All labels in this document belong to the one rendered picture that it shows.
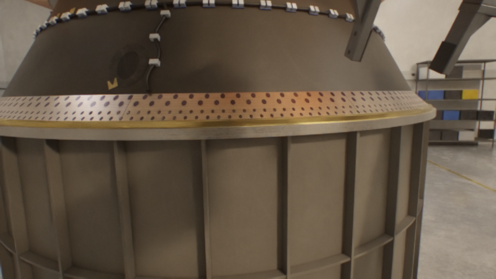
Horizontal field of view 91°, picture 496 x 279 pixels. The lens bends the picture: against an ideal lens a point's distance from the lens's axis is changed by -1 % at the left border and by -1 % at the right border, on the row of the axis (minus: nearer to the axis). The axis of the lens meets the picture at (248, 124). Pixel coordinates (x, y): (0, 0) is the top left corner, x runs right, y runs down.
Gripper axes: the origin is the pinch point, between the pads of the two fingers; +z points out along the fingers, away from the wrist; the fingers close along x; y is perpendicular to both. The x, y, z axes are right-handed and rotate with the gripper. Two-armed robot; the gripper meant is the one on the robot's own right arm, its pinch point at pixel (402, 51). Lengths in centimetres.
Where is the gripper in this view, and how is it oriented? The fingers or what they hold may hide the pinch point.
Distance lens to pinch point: 40.5
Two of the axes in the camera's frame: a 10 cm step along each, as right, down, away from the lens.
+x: 9.9, 1.0, 1.2
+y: 0.6, 5.0, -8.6
